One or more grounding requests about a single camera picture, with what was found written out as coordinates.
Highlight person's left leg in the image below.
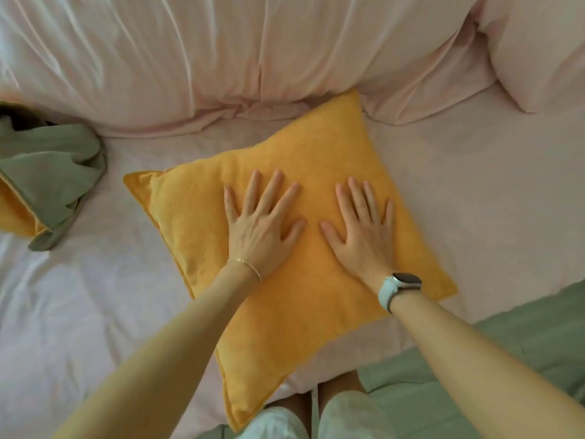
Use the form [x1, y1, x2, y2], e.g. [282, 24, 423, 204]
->
[267, 391, 314, 426]

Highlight white smartwatch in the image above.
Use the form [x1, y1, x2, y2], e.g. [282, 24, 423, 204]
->
[378, 272, 424, 315]

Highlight person's right leg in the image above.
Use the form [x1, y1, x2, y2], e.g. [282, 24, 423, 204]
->
[317, 369, 367, 403]

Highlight thin gold bracelet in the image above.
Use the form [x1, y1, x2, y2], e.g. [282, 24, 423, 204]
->
[226, 258, 263, 283]

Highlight person's right hand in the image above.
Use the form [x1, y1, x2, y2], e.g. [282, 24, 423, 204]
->
[319, 176, 396, 296]

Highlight person's left hand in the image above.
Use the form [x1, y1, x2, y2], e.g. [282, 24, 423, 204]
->
[222, 169, 308, 283]

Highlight person's white shorts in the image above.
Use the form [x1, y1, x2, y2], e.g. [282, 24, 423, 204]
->
[235, 390, 399, 439]

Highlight person's leg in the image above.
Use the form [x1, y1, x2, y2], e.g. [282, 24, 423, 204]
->
[267, 391, 314, 426]
[317, 369, 367, 403]

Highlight pink ruffled duvet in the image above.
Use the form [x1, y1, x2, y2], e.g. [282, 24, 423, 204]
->
[0, 0, 499, 138]

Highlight pink pillow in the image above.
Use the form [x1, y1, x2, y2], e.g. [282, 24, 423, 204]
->
[477, 0, 585, 114]

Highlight pink bed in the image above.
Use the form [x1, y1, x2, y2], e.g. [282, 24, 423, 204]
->
[0, 82, 585, 439]

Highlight grey and orange pillowcase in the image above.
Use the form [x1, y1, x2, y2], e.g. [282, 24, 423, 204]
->
[0, 101, 109, 252]
[122, 88, 459, 434]

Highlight person's right forearm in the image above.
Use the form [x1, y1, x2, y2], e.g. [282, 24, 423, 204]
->
[391, 292, 585, 439]

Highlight person's left forearm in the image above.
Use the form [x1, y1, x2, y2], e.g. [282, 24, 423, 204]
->
[52, 262, 262, 439]

